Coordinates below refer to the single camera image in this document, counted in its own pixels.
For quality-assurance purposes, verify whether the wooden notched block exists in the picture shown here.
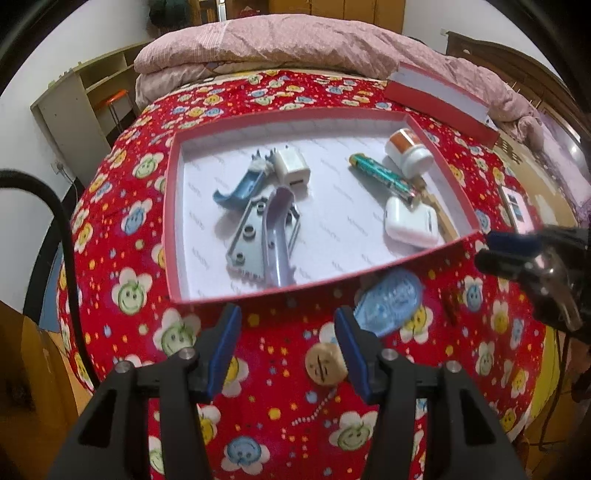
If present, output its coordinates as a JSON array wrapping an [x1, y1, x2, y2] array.
[[412, 177, 459, 243]]

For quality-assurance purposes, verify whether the white earbuds case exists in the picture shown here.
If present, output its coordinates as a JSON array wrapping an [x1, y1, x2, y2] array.
[[384, 197, 440, 249]]

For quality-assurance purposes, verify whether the blue translucent oval case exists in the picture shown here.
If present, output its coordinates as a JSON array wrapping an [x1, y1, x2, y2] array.
[[353, 267, 424, 338]]

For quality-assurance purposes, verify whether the round beige wooden disc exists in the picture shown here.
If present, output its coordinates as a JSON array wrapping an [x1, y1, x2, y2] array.
[[304, 343, 348, 387]]

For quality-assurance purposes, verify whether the white bottle orange label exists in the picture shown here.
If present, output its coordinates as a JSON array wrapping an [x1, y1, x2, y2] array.
[[385, 128, 434, 179]]

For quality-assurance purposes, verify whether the teal cartoon lighter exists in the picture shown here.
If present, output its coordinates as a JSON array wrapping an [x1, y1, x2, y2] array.
[[349, 153, 419, 208]]

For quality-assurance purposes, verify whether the grey plastic plate with studs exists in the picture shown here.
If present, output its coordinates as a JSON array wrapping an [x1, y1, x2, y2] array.
[[226, 196, 301, 287]]

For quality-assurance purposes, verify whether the lavender plastic handle piece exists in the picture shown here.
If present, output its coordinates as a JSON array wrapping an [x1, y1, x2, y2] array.
[[263, 186, 294, 288]]

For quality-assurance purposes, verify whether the white usb charger cube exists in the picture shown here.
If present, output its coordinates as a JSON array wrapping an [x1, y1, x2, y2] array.
[[270, 145, 311, 187]]

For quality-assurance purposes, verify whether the light blue curved piece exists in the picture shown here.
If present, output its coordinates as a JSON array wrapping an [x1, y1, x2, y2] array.
[[212, 155, 274, 210]]

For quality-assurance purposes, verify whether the metal spring clamp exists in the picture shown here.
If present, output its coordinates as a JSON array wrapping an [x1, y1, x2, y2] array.
[[525, 249, 583, 332]]

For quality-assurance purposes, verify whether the smartphone with lit screen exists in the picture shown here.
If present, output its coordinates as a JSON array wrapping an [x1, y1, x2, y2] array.
[[499, 185, 535, 234]]

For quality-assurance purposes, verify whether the dark wooden headboard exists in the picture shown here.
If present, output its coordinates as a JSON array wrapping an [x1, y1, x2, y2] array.
[[446, 31, 590, 155]]

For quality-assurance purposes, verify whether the red box lid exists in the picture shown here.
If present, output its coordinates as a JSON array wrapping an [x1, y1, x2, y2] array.
[[385, 63, 500, 149]]

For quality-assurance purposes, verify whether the red shallow cardboard box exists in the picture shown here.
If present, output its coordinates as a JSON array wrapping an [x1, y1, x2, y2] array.
[[162, 106, 485, 305]]

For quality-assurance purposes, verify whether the beige open shelf unit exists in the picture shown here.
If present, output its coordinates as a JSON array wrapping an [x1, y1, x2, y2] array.
[[30, 42, 147, 186]]

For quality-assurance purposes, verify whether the pink quilt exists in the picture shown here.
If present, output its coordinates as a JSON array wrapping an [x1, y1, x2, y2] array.
[[134, 14, 544, 151]]

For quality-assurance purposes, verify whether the dark green hanging bag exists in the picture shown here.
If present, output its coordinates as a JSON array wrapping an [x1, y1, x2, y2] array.
[[148, 0, 191, 29]]

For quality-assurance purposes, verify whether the black cable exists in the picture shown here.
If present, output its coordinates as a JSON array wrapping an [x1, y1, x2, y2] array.
[[0, 169, 100, 388]]

